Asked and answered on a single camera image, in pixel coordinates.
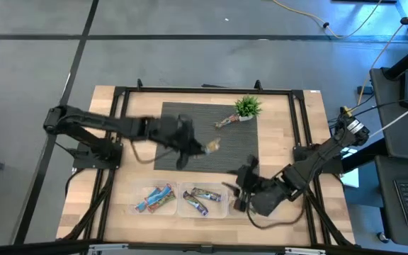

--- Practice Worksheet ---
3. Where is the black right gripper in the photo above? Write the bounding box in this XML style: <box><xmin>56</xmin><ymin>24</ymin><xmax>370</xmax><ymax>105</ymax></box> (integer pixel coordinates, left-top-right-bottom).
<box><xmin>221</xmin><ymin>154</ymin><xmax>290</xmax><ymax>217</ymax></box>

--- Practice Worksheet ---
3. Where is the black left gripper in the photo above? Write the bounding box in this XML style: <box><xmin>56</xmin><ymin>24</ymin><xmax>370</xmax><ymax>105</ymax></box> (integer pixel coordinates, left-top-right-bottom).
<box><xmin>152</xmin><ymin>113</ymin><xmax>209</xmax><ymax>171</ymax></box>

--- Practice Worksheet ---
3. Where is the brown orange granola bar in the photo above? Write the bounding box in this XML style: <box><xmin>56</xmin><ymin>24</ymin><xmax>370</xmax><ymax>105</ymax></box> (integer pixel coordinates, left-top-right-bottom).
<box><xmin>203</xmin><ymin>137</ymin><xmax>223</xmax><ymax>156</ymax></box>

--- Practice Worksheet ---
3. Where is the green granola bar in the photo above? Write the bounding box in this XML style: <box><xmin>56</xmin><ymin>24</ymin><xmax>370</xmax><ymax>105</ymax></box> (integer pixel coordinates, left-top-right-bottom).
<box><xmin>147</xmin><ymin>191</ymin><xmax>177</xmax><ymax>214</ymax></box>

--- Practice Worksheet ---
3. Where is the purple granola bar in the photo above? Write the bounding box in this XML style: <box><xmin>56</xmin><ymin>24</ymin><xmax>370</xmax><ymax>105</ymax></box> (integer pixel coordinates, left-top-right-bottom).
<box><xmin>190</xmin><ymin>187</ymin><xmax>223</xmax><ymax>203</ymax></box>
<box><xmin>182</xmin><ymin>190</ymin><xmax>210</xmax><ymax>217</ymax></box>

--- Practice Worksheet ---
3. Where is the red granola bar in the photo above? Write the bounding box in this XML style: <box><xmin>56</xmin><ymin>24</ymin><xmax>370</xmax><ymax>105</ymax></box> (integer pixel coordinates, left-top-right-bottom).
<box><xmin>214</xmin><ymin>113</ymin><xmax>242</xmax><ymax>130</ymax></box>

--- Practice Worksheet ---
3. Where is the blue granola bar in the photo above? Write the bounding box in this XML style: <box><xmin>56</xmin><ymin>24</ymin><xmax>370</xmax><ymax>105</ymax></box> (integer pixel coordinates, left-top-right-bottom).
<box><xmin>152</xmin><ymin>183</ymin><xmax>174</xmax><ymax>205</ymax></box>
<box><xmin>134</xmin><ymin>186</ymin><xmax>163</xmax><ymax>213</ymax></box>

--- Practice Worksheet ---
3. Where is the grey woven table mat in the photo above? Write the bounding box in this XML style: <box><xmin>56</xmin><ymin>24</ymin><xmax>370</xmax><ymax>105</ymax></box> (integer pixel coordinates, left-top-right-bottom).
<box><xmin>153</xmin><ymin>101</ymin><xmax>260</xmax><ymax>174</ymax></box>

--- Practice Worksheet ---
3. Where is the small green potted plant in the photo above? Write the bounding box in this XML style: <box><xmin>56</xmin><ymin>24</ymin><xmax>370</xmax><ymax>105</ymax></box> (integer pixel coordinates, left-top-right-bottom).
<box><xmin>234</xmin><ymin>95</ymin><xmax>264</xmax><ymax>123</ymax></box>

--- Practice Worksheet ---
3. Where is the black crossbar with silver brackets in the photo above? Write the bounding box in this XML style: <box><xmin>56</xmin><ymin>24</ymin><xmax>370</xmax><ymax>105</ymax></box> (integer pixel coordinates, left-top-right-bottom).
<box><xmin>0</xmin><ymin>239</ymin><xmax>408</xmax><ymax>255</ymax></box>

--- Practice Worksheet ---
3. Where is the dark grey desk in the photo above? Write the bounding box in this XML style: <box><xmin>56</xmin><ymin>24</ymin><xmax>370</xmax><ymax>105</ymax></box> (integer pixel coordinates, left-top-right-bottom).
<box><xmin>373</xmin><ymin>154</ymin><xmax>408</xmax><ymax>249</ymax></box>
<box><xmin>368</xmin><ymin>67</ymin><xmax>408</xmax><ymax>163</ymax></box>

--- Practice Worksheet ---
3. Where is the black diagonal pole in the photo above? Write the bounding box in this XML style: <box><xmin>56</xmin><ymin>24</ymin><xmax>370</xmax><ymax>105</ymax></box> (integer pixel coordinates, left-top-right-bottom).
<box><xmin>382</xmin><ymin>45</ymin><xmax>408</xmax><ymax>81</ymax></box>

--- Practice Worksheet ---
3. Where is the looped right arm cable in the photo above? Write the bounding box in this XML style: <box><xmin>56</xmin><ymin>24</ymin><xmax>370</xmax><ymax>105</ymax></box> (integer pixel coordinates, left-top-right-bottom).
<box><xmin>245</xmin><ymin>203</ymin><xmax>307</xmax><ymax>230</ymax></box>

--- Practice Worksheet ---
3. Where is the looped arm cable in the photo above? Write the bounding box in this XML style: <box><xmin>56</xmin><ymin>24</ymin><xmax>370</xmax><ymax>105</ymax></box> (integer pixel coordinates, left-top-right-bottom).
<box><xmin>245</xmin><ymin>203</ymin><xmax>307</xmax><ymax>230</ymax></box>
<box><xmin>130</xmin><ymin>140</ymin><xmax>177</xmax><ymax>165</ymax></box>

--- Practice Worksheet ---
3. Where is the looped left arm cable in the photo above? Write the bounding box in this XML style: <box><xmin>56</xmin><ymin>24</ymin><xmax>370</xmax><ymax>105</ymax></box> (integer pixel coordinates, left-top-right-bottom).
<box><xmin>130</xmin><ymin>140</ymin><xmax>177</xmax><ymax>165</ymax></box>

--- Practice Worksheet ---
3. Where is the black aluminium table frame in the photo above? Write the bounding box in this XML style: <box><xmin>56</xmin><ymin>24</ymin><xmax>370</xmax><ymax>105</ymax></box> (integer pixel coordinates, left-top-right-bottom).
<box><xmin>57</xmin><ymin>79</ymin><xmax>356</xmax><ymax>249</ymax></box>

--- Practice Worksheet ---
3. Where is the yellow floor cable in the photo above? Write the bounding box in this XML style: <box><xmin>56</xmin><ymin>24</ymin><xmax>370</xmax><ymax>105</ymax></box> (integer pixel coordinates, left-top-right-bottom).
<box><xmin>271</xmin><ymin>0</ymin><xmax>384</xmax><ymax>40</ymax></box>

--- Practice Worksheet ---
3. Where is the white cable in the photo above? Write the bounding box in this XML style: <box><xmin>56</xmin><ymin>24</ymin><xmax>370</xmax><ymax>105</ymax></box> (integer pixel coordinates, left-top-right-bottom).
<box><xmin>368</xmin><ymin>105</ymin><xmax>408</xmax><ymax>139</ymax></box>

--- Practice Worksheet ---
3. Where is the beige cable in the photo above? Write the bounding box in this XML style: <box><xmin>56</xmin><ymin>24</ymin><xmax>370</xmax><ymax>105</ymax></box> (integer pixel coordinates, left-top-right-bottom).
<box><xmin>357</xmin><ymin>0</ymin><xmax>408</xmax><ymax>107</ymax></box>

